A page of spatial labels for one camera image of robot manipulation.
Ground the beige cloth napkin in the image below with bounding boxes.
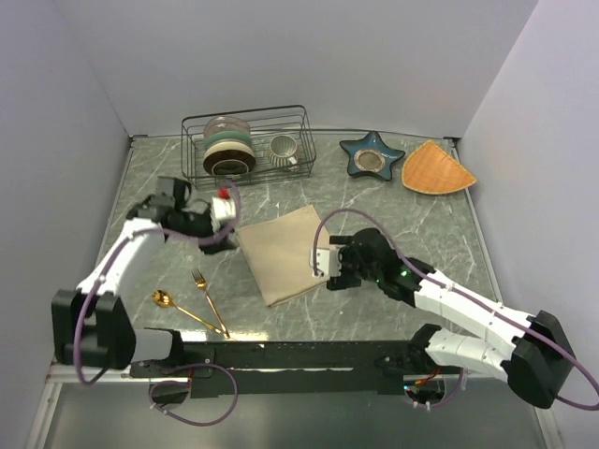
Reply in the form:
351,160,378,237
238,205,326,307

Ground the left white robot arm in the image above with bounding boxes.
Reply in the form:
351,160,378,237
51,177,241,376

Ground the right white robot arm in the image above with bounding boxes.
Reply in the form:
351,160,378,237
309,227,575,409

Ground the copper fork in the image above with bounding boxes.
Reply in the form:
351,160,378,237
191,268,231,340

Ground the dark brown bowl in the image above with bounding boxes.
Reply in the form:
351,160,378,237
203,158,256,177

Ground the gold spoon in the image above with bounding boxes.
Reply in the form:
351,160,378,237
152,290,223,334

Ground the cream ceramic plate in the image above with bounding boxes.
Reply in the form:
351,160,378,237
203,141,255,164

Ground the green ceramic plate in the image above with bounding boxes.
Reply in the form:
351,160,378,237
203,131,252,151

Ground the blue star-shaped dish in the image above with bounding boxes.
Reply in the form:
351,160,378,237
339,131,405,181

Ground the orange woven fan mat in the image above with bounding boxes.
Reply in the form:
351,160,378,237
402,140,476,196

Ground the striped ceramic mug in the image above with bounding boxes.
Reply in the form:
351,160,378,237
269,135,298,168

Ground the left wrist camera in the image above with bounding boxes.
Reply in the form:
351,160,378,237
211,187,237,231

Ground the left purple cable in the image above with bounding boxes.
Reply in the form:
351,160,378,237
73,178,244,427

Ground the black wire dish rack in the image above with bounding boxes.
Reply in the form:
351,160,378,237
181,105,316,190

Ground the aluminium frame rail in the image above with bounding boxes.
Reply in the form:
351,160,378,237
25,359,155,449

